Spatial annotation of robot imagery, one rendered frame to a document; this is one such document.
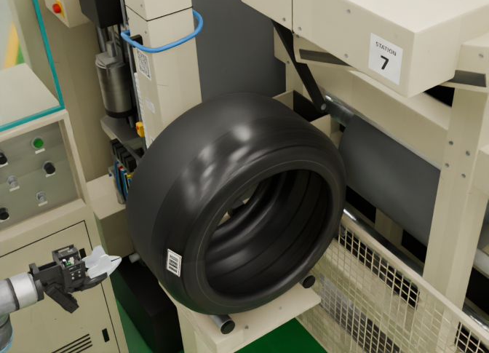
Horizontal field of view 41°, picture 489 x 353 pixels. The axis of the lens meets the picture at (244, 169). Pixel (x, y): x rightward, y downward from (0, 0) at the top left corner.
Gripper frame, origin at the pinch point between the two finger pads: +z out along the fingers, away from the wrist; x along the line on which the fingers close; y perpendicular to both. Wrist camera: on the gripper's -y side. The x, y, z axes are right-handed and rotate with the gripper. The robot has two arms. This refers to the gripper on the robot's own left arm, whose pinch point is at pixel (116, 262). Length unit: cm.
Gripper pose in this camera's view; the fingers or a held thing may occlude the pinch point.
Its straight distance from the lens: 163.9
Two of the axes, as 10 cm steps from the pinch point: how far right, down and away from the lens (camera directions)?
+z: 8.3, -2.8, 4.8
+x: -5.5, -4.9, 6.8
